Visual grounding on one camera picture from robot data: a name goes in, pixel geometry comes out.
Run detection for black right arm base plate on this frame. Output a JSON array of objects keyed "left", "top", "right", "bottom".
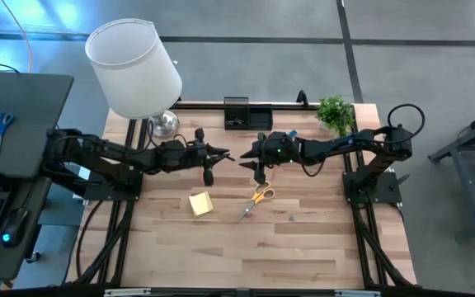
[{"left": 342, "top": 170, "right": 403, "bottom": 204}]

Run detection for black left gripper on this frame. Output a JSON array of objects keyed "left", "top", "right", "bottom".
[{"left": 161, "top": 126, "right": 232, "bottom": 187}]

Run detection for yellow sticky note pad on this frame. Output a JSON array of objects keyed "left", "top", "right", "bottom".
[{"left": 188, "top": 191, "right": 215, "bottom": 218}]

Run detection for small green potted plant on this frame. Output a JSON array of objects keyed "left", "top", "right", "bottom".
[{"left": 315, "top": 94, "right": 356, "bottom": 138}]

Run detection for silver metal bracket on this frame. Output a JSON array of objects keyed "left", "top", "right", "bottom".
[
  {"left": 335, "top": 290, "right": 382, "bottom": 297},
  {"left": 104, "top": 288, "right": 152, "bottom": 297}
]

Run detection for black aluminium table frame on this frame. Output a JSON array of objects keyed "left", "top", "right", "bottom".
[{"left": 62, "top": 100, "right": 418, "bottom": 290}]

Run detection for black mesh desk organizer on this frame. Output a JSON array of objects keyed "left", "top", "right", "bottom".
[{"left": 223, "top": 97, "right": 275, "bottom": 132}]

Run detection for white shade table lamp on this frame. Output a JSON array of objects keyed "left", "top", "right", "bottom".
[{"left": 84, "top": 17, "right": 184, "bottom": 140}]

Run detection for thick black power cable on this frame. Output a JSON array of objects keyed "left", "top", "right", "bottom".
[{"left": 75, "top": 200, "right": 105, "bottom": 280}]

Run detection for black clamp lever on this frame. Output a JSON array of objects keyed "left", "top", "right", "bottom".
[{"left": 388, "top": 173, "right": 411, "bottom": 191}]

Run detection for black computer mouse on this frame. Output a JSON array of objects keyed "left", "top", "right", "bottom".
[{"left": 0, "top": 207, "right": 30, "bottom": 248}]

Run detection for yellow handled scissors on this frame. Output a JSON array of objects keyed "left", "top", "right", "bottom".
[{"left": 237, "top": 181, "right": 276, "bottom": 223}]

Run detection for black right arm cable loop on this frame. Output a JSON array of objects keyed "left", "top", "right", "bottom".
[{"left": 388, "top": 102, "right": 426, "bottom": 144}]

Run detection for grey side table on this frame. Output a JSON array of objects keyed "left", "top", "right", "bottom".
[{"left": 0, "top": 70, "right": 75, "bottom": 179}]

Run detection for grey metal cart frame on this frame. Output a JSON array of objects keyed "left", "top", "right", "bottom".
[{"left": 428, "top": 105, "right": 475, "bottom": 243}]

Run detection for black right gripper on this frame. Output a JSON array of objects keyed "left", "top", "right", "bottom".
[{"left": 237, "top": 130, "right": 301, "bottom": 186}]

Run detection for orange floor cable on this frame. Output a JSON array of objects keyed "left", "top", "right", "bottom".
[{"left": 0, "top": 0, "right": 33, "bottom": 73}]

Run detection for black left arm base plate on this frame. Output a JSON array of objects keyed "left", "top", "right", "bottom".
[{"left": 82, "top": 177, "right": 143, "bottom": 202}]

